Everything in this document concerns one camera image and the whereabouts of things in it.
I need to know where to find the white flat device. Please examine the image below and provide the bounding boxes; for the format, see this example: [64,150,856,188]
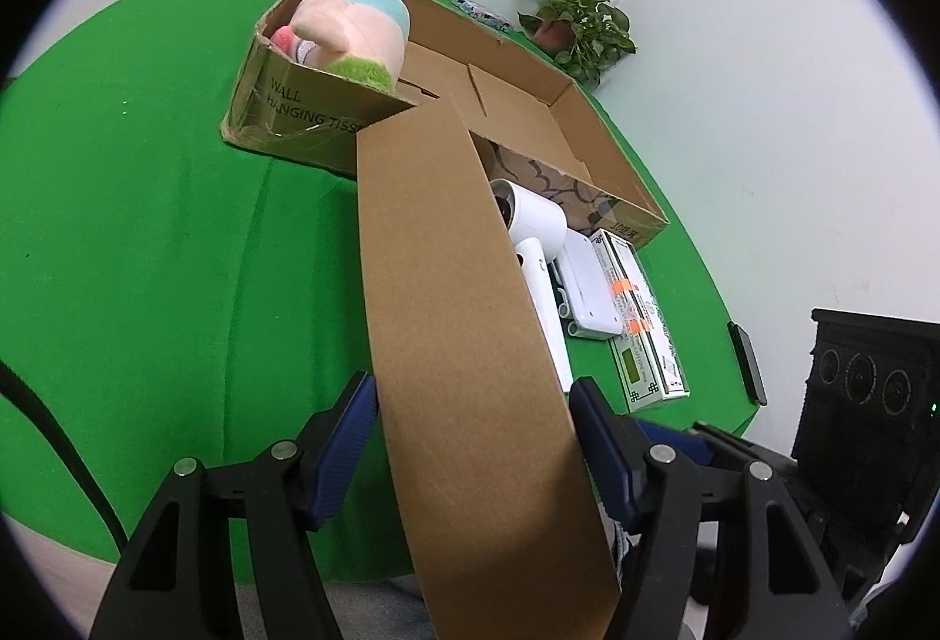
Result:
[547,232,624,340]

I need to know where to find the black strap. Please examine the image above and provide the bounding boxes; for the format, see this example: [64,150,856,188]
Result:
[0,361,129,564]

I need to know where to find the small colourful packets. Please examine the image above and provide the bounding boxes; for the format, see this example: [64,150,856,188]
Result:
[429,0,515,33]

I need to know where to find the pink plush toy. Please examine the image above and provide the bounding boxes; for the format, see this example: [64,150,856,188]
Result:
[270,0,411,93]

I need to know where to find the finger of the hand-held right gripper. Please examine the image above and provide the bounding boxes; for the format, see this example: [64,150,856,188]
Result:
[637,420,805,487]

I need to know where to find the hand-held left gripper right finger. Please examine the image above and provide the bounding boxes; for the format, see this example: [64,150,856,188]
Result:
[569,377,857,640]

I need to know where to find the small green potted plant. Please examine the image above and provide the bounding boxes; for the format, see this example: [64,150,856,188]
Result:
[518,0,639,92]

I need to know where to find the brown cardboard box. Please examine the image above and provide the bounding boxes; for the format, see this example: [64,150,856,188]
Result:
[219,0,671,640]

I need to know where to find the green tablecloth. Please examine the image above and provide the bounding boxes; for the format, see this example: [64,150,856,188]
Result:
[0,0,765,586]

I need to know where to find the black phone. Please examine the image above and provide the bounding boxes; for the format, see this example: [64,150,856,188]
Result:
[727,320,768,407]

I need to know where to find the white hair dryer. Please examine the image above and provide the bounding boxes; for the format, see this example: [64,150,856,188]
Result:
[486,177,575,395]

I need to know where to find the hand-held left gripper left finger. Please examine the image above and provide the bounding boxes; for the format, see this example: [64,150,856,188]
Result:
[88,370,381,640]

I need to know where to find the white and green medicine box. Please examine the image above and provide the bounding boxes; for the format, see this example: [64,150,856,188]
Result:
[589,227,691,406]

